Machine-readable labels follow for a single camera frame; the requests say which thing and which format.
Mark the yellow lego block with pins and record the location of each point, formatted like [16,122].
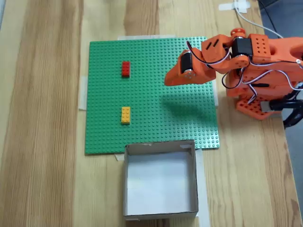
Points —
[125,115]

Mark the green lego baseplate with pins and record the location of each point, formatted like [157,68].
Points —
[146,106]

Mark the red lego block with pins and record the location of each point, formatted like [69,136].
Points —
[126,69]

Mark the open cardboard box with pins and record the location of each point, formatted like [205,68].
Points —
[161,179]

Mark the masking tape strip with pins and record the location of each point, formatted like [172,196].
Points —
[82,94]
[119,157]
[216,94]
[146,37]

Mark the white tape cross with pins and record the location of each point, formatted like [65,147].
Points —
[241,6]

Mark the black table clamp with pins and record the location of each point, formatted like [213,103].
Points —
[291,104]

